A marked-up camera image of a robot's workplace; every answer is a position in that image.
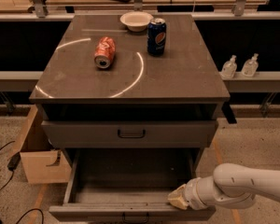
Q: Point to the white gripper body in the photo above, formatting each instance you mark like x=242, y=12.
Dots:
x=189, y=191

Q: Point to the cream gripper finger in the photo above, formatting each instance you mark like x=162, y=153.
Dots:
x=176, y=198

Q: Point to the grey drawer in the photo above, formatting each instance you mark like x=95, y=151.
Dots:
x=127, y=185
x=130, y=134

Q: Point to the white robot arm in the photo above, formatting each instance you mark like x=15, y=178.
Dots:
x=230, y=186

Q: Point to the grey drawer cabinet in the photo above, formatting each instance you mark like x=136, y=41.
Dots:
x=181, y=85

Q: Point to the grey top drawer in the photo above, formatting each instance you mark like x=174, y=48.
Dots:
x=130, y=134

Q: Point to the open cardboard box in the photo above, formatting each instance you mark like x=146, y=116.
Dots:
x=42, y=163

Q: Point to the left clear sanitizer bottle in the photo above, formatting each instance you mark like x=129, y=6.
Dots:
x=229, y=67

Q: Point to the clear sanitizer bottle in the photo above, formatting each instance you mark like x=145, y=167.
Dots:
x=250, y=66
x=229, y=67

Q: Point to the right clear sanitizer bottle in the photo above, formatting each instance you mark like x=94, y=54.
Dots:
x=250, y=66

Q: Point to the orange soda can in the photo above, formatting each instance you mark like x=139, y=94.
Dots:
x=105, y=52

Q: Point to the black power adapter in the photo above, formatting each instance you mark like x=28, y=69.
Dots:
x=13, y=162

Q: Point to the blue pepsi can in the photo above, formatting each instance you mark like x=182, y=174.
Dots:
x=156, y=36

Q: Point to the white paper bowl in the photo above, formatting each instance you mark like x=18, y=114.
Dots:
x=136, y=21

